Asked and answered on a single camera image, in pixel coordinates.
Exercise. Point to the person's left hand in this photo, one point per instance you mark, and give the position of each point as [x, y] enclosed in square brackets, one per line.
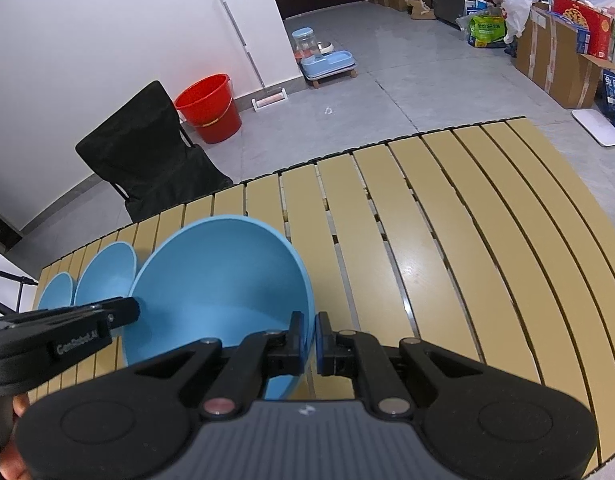
[12, 460]

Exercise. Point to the blue pet water dispenser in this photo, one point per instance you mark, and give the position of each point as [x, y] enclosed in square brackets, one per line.
[327, 62]

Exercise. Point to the white plastic bag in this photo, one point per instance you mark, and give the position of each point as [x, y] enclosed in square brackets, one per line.
[517, 5]

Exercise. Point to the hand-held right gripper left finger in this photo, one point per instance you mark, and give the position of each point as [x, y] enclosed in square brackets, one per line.
[296, 345]

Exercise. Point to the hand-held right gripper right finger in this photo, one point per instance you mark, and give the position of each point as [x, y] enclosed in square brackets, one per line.
[323, 345]

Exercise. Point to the red bucket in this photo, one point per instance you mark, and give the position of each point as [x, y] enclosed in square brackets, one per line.
[210, 110]

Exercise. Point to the deep blue bowl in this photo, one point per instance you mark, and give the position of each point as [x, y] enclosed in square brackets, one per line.
[217, 280]
[107, 270]
[57, 292]

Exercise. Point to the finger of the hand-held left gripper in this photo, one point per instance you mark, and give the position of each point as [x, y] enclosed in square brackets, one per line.
[119, 312]

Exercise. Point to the white flat mop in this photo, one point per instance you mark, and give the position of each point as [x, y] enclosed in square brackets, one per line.
[270, 100]

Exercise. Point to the large cardboard box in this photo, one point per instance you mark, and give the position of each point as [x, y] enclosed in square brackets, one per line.
[552, 55]

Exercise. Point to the tan cat scratcher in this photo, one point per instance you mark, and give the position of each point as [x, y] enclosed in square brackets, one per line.
[420, 9]

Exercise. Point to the white flat scale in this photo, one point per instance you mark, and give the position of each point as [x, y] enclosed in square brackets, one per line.
[600, 127]

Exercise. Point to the black folding chair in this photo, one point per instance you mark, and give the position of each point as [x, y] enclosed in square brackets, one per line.
[147, 150]

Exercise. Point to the red gift box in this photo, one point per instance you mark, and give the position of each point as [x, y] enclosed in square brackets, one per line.
[580, 17]

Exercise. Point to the green pet food bag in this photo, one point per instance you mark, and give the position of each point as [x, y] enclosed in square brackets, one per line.
[486, 30]

